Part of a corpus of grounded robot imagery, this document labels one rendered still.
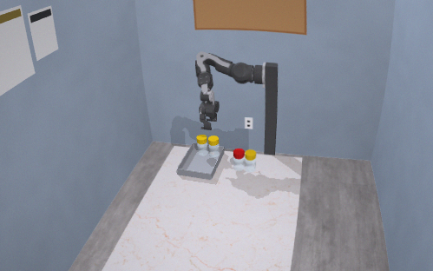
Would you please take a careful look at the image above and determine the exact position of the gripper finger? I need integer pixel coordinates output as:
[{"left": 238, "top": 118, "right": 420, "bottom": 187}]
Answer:
[
  {"left": 207, "top": 113, "right": 217, "bottom": 122},
  {"left": 200, "top": 114, "right": 212, "bottom": 130}
]

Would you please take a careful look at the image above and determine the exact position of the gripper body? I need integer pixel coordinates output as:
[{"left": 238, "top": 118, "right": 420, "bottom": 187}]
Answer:
[{"left": 199, "top": 92, "right": 220, "bottom": 118}]

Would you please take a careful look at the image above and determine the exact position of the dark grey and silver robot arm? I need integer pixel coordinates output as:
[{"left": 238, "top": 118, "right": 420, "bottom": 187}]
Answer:
[{"left": 195, "top": 51, "right": 266, "bottom": 102}]

